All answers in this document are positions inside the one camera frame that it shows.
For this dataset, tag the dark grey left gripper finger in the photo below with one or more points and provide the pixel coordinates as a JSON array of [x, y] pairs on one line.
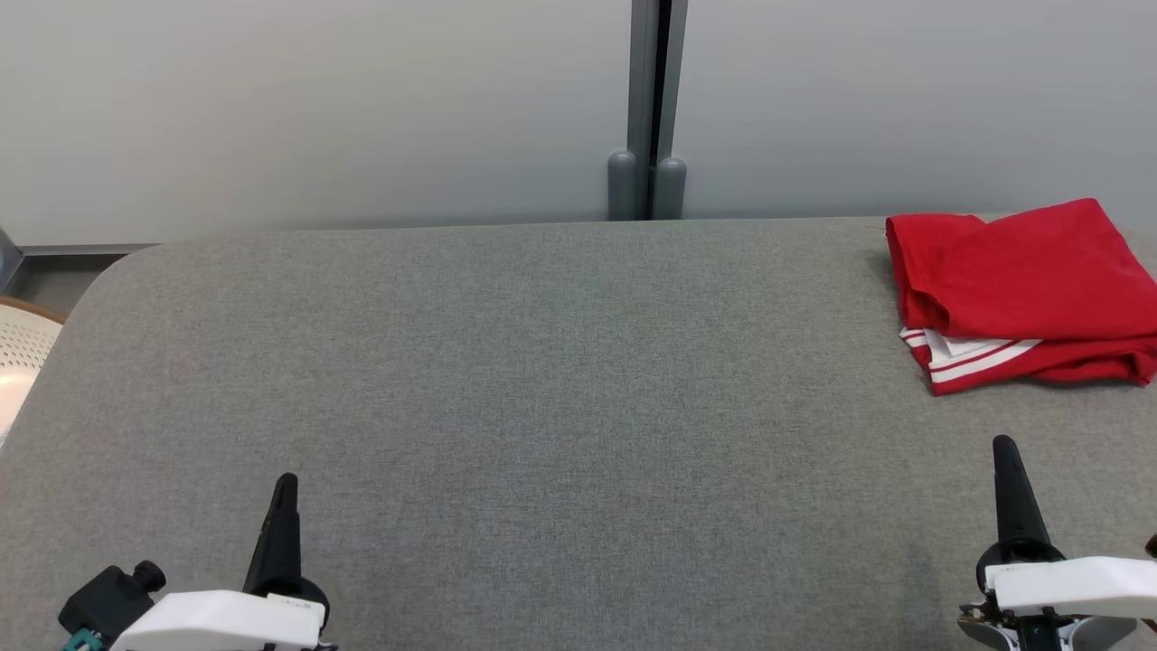
[[278, 542]]

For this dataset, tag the dark grey slanted metal bar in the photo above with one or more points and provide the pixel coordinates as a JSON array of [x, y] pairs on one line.
[[9, 258]]

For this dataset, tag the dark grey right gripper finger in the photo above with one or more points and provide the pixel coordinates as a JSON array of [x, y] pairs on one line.
[[1017, 497]]

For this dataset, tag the grey partition post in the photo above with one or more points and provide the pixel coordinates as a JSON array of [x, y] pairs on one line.
[[642, 72]]

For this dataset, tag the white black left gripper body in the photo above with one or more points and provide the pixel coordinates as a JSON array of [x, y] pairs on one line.
[[217, 619]]

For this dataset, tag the grey rounded post cap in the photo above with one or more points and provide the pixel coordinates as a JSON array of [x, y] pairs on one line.
[[671, 190], [622, 185]]

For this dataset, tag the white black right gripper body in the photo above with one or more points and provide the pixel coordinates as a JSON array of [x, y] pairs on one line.
[[1076, 586]]

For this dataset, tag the red Bulls 23 shorts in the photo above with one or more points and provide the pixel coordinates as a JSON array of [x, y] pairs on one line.
[[1021, 271]]

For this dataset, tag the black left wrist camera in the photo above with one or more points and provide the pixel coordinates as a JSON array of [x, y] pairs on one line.
[[104, 601]]

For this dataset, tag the red garment with white stripes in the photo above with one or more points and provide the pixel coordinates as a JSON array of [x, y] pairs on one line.
[[1085, 362]]

